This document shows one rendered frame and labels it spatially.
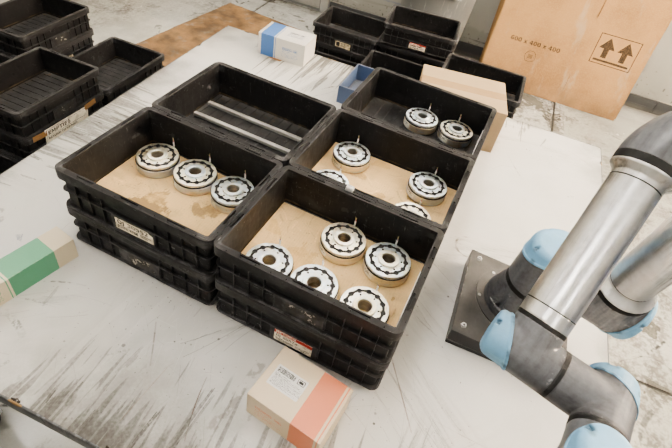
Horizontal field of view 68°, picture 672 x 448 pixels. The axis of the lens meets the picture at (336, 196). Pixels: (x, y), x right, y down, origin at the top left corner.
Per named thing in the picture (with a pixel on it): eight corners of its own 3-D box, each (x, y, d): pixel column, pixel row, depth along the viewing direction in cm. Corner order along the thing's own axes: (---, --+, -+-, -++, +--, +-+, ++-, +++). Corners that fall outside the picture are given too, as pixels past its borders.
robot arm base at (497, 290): (545, 291, 123) (566, 268, 116) (542, 341, 113) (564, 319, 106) (488, 267, 125) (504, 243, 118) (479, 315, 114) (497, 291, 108)
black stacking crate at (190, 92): (332, 141, 145) (337, 108, 138) (281, 199, 124) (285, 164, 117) (218, 95, 154) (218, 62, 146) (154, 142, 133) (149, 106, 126)
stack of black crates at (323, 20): (381, 74, 318) (393, 23, 296) (366, 95, 297) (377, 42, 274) (324, 55, 326) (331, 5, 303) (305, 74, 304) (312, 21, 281)
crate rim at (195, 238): (285, 170, 118) (285, 163, 116) (209, 252, 97) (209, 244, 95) (149, 112, 127) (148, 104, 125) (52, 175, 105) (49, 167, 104)
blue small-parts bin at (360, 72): (373, 115, 179) (377, 98, 175) (335, 101, 182) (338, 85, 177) (390, 91, 194) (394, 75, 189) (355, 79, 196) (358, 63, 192)
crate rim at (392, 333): (443, 238, 109) (446, 231, 107) (398, 344, 88) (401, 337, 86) (285, 170, 118) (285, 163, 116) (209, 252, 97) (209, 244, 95)
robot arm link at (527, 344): (671, 64, 69) (475, 354, 69) (753, 101, 66) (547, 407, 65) (643, 94, 80) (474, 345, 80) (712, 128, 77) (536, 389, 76)
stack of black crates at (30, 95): (64, 134, 231) (39, 45, 200) (118, 156, 225) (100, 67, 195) (-11, 183, 202) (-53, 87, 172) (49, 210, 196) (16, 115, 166)
